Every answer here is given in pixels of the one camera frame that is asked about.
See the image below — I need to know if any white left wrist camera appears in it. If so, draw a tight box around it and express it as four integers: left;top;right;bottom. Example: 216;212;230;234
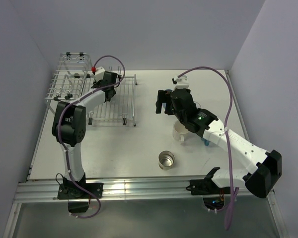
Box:
91;66;105;76

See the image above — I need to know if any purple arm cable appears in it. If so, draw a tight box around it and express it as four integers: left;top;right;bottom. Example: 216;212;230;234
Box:
177;66;240;230
56;55;125;220

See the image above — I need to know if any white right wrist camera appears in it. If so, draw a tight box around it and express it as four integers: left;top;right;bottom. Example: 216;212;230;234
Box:
172;75;189;90

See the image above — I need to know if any stainless steel cup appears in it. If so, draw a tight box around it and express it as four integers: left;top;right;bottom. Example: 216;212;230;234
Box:
158;150;175;170

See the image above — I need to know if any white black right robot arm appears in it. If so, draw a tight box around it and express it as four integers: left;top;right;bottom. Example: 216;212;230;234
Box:
155;89;282;198

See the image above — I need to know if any aluminium frame rail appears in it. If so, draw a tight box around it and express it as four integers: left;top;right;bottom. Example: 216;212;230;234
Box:
14;173;275;204

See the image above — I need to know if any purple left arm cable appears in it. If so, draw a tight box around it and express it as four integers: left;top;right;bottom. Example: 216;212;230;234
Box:
56;55;125;220

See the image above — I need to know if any metal wire dish rack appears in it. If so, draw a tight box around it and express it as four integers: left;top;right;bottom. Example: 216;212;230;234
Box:
45;52;138;125

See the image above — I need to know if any clear plastic cup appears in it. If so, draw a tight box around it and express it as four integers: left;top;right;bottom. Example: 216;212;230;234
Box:
194;101;202;109

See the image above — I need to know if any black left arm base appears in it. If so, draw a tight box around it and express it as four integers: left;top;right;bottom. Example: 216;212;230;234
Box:
57;183;103;200

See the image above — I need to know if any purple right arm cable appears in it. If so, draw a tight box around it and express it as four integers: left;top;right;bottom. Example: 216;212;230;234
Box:
177;66;240;230

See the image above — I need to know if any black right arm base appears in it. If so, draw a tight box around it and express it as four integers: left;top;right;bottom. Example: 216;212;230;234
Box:
186;179;230;196

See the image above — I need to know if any blue white ceramic mug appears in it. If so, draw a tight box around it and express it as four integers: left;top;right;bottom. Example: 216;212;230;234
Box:
201;137;210;146

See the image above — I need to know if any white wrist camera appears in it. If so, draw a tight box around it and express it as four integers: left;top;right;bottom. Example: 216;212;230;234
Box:
91;66;105;76
172;75;189;90

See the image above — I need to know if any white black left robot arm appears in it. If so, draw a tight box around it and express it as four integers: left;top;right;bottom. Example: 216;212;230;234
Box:
52;71;124;198

